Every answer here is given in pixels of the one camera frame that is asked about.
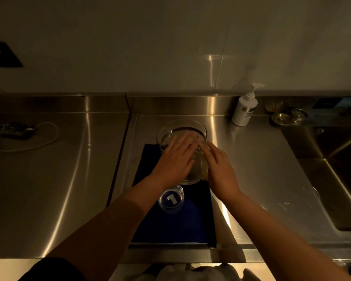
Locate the person's right hand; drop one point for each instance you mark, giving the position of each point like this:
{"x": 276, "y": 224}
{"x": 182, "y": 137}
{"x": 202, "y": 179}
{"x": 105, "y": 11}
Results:
{"x": 222, "y": 178}

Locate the person's left hand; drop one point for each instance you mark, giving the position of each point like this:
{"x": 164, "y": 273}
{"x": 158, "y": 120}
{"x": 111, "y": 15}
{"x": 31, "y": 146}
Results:
{"x": 174, "y": 166}

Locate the short clear drinking glass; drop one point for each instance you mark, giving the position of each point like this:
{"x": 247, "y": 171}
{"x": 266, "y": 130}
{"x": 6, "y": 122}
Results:
{"x": 171, "y": 200}

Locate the glass kettle with cream base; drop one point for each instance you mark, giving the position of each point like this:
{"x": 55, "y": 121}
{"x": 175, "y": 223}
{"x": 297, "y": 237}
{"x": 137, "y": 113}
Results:
{"x": 169, "y": 128}

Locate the person's right forearm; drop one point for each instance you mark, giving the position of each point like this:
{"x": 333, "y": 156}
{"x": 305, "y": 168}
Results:
{"x": 280, "y": 242}

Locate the person's left forearm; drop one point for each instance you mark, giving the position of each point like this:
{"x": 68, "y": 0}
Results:
{"x": 105, "y": 231}

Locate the person's shirt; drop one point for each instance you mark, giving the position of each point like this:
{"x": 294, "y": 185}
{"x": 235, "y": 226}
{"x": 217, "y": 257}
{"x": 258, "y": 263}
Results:
{"x": 178, "y": 275}

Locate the person's dark sleeve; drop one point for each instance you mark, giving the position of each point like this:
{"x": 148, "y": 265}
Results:
{"x": 52, "y": 270}

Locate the dark blue cloth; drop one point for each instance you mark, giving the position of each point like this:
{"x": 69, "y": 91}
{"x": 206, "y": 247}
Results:
{"x": 193, "y": 219}

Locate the white pump soap bottle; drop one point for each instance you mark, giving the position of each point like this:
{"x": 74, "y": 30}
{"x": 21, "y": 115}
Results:
{"x": 242, "y": 112}

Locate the flat metal sink strainer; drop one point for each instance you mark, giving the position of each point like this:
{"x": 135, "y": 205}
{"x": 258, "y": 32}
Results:
{"x": 280, "y": 119}

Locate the stainless steel sink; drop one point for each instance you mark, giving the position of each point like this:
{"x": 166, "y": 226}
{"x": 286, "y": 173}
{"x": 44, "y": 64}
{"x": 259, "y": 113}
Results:
{"x": 333, "y": 178}

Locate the black control panel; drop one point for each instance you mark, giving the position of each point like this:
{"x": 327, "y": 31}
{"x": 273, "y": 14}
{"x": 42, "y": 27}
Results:
{"x": 324, "y": 102}

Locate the black power strip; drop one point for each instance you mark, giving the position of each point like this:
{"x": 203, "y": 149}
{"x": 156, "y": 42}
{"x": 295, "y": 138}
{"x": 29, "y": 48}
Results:
{"x": 13, "y": 131}

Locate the black wall socket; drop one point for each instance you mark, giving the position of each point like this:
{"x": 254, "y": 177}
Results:
{"x": 8, "y": 57}

